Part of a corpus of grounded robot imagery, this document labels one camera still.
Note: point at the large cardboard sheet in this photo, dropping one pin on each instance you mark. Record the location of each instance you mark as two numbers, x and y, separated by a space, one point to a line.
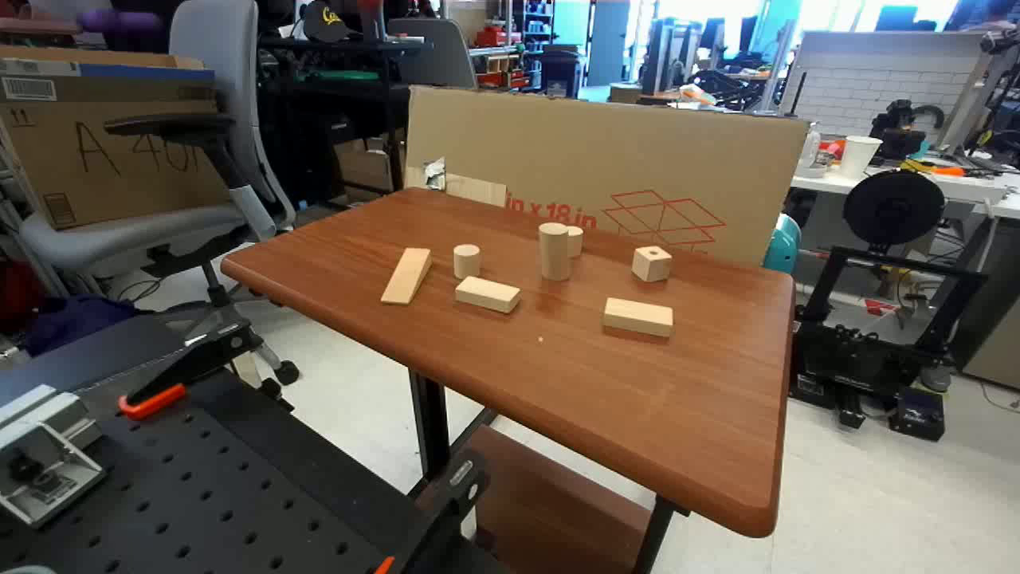
703 182

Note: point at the black 3D printer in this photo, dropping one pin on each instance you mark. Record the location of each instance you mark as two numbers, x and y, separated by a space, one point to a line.
849 367

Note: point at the thin wooden cylinder block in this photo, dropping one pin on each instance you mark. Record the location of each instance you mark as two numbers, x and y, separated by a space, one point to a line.
573 240

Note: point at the rectangular wooden block left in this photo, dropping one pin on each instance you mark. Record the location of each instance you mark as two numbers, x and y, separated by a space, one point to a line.
488 293

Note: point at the rectangular wooden block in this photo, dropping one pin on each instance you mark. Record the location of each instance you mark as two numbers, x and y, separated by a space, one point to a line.
638 318
488 293

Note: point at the wooden cube block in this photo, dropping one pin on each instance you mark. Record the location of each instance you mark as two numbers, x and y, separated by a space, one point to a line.
650 263

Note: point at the cardboard box on left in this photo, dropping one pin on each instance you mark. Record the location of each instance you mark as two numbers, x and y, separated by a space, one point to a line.
58 111

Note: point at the grey metal bracket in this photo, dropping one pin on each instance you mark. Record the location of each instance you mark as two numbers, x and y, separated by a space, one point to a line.
44 459

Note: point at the orange handled clamp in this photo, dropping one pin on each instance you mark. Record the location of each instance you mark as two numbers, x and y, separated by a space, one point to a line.
203 359

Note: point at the wooden table with legs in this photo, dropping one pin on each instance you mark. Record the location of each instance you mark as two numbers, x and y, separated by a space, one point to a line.
696 416

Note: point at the teal ball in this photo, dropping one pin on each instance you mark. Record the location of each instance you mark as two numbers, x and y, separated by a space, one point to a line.
783 248

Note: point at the rectangular wooden block right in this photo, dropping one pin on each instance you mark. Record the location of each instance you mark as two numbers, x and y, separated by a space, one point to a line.
638 318

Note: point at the short wooden cylinder block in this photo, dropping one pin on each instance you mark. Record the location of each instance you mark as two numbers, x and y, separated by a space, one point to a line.
466 261

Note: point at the long wooden cylinder block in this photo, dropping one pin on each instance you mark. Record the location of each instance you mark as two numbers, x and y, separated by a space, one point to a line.
553 253

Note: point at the flat wooden plank block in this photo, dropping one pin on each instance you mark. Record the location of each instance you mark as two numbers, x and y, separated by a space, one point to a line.
405 274

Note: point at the black perforated bench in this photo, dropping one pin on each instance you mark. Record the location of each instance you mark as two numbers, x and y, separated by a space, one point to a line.
221 483

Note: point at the grey office chair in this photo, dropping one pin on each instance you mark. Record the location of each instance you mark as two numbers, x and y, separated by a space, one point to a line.
84 261

